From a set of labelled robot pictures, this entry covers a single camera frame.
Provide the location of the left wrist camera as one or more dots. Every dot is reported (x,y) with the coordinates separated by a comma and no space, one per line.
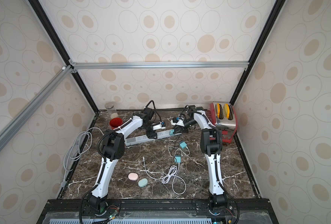
(158,126)

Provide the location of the clear glass jar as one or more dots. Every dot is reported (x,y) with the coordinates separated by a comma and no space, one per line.
(110,108)

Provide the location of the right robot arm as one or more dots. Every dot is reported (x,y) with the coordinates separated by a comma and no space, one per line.
(211,146)

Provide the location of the horizontal aluminium rail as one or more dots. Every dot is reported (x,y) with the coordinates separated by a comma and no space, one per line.
(160,65)

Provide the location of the pink earbud case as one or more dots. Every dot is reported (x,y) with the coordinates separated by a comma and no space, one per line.
(133,176)

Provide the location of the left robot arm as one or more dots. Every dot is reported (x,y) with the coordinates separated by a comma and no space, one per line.
(111,148)

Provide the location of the red silver toaster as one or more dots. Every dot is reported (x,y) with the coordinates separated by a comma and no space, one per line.
(223,116)

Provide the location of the green earbud case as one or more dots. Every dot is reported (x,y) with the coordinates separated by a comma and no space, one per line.
(143,182)

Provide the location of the diagonal aluminium rail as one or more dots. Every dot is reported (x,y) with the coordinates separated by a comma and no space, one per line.
(24,115)

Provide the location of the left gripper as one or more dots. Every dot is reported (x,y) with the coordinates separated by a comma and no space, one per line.
(151,135)

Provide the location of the red metal cup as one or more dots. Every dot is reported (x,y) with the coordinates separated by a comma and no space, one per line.
(115,122)

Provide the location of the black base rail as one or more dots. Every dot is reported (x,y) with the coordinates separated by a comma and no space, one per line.
(159,211)

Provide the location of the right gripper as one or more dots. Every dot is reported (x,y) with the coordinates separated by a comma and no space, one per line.
(178,129)

